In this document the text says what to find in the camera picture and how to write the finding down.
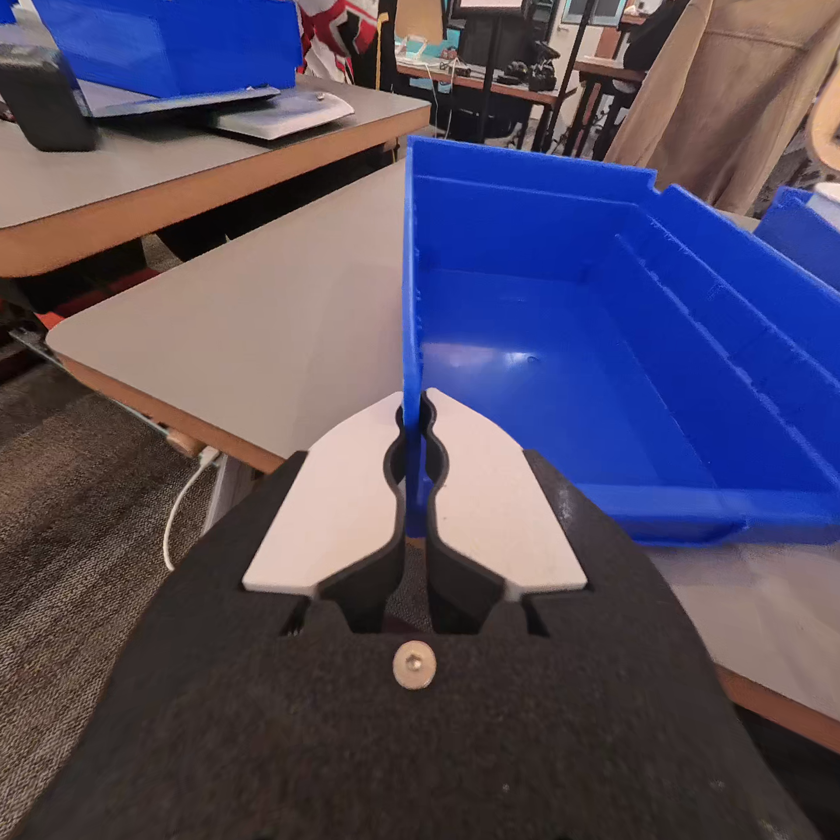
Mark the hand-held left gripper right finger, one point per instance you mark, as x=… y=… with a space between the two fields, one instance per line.
x=512 y=512

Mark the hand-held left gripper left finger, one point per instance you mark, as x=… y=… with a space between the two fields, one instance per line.
x=321 y=512

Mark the small black device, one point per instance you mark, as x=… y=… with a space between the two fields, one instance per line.
x=46 y=98

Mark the grey pouch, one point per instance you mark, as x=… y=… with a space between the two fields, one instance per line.
x=282 y=115
x=164 y=103

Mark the wood-edged table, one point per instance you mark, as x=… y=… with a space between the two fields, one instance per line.
x=131 y=184

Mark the wood-top desk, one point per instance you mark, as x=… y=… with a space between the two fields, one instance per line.
x=472 y=75

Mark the blue plastic bin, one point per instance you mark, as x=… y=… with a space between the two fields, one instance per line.
x=558 y=361
x=794 y=236
x=170 y=39

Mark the red object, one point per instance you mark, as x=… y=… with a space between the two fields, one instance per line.
x=52 y=320

